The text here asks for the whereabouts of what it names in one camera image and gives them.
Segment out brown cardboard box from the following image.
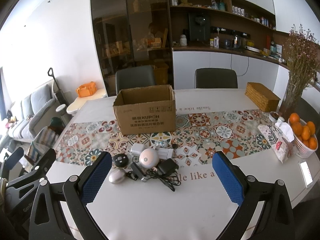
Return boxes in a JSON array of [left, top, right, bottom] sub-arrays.
[[113, 85, 176, 135]]

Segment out pink round night light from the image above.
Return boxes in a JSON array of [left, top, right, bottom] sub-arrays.
[[139, 148, 159, 169]]

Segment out woven wicker box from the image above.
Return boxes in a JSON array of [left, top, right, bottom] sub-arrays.
[[245, 82, 280, 112]]

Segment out floral fabric tissue pouch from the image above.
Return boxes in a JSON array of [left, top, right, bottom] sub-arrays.
[[258, 122, 295, 164]]

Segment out dark glass cabinet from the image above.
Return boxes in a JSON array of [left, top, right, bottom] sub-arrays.
[[91, 0, 174, 96]]

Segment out right dark dining chair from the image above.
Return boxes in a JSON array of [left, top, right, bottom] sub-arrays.
[[195, 68, 238, 89]]

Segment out silver egg-shaped device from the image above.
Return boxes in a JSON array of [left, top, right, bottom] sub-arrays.
[[108, 168, 126, 185]]

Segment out orange plastic basket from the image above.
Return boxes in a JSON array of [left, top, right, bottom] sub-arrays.
[[76, 81, 97, 98]]

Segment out black rectangular device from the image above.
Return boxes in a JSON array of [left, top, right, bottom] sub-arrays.
[[126, 163, 147, 182]]

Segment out black round cable hub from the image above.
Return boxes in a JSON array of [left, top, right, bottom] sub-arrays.
[[112, 153, 129, 168]]

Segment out black power adapter with cable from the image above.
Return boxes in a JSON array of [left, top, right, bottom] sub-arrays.
[[146, 158, 181, 192]]

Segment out left dark dining chair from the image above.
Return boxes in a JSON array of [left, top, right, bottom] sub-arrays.
[[116, 65, 156, 94]]

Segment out dried flower bouquet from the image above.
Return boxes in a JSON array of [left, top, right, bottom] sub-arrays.
[[279, 25, 319, 120]]

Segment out small round side table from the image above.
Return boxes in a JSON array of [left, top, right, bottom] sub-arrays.
[[66, 89, 107, 115]]

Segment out small white blue figurine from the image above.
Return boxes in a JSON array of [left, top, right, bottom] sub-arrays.
[[154, 141, 169, 148]]

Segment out patterned tile table runner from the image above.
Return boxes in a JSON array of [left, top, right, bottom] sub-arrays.
[[55, 109, 272, 167]]

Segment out white basket of oranges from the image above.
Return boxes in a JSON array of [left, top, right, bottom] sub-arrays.
[[288, 113, 319, 159]]

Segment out wooden wall shelf unit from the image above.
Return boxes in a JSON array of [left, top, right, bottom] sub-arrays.
[[169, 0, 288, 67]]

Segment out upright vacuum cleaner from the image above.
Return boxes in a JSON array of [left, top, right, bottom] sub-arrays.
[[47, 67, 69, 107]]

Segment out white smartphone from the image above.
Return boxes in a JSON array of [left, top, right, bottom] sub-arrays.
[[299, 161, 313, 189]]

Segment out white square charger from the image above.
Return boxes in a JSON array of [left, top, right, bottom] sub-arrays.
[[130, 143, 145, 156]]

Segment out dark dining chair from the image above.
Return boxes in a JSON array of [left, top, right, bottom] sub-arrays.
[[195, 68, 238, 89], [116, 65, 156, 94]]

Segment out grey sofa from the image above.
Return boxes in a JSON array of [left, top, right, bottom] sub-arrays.
[[8, 80, 58, 142]]

